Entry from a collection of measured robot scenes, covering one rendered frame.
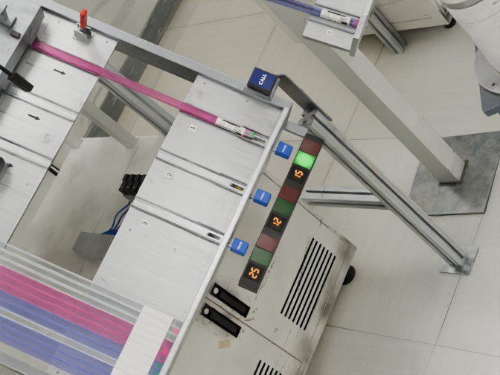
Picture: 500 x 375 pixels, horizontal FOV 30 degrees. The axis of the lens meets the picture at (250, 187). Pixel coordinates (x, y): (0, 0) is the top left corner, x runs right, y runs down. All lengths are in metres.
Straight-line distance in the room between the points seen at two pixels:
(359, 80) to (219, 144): 0.50
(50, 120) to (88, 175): 0.65
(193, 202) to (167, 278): 0.16
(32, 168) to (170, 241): 0.31
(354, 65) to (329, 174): 0.71
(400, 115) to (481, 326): 0.54
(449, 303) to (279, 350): 0.43
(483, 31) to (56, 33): 0.89
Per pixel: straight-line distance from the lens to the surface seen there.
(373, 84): 2.26
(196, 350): 2.18
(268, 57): 3.46
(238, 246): 1.78
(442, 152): 2.46
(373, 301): 2.49
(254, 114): 1.89
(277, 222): 1.82
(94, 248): 2.23
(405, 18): 2.90
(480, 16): 1.50
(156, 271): 1.78
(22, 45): 1.94
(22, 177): 1.86
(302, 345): 2.41
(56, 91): 1.93
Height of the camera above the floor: 1.78
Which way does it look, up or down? 35 degrees down
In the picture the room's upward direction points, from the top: 51 degrees counter-clockwise
